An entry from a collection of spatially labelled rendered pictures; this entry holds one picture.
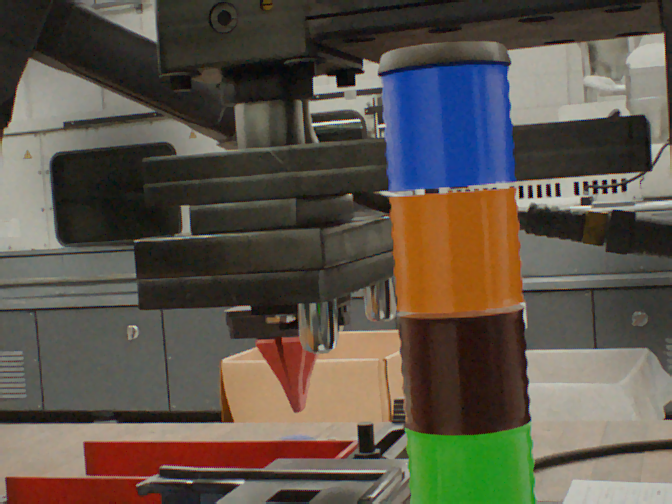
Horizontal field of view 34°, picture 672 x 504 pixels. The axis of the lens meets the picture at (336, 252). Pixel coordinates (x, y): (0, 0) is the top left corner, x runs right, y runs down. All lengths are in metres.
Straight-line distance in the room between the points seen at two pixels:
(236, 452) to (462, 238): 0.63
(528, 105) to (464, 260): 6.76
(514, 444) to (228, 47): 0.31
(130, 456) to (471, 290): 0.68
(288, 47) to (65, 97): 7.94
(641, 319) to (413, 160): 4.74
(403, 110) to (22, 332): 6.04
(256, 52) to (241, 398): 2.51
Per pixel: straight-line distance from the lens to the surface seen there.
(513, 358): 0.32
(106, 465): 0.98
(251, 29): 0.57
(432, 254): 0.31
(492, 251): 0.31
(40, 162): 6.21
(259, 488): 0.67
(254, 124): 0.60
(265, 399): 3.01
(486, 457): 0.32
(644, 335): 5.08
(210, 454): 0.94
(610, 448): 1.06
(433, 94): 0.31
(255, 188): 0.57
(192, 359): 5.78
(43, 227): 6.21
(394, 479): 0.65
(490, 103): 0.32
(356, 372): 2.90
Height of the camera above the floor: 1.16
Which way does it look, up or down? 3 degrees down
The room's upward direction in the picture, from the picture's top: 4 degrees counter-clockwise
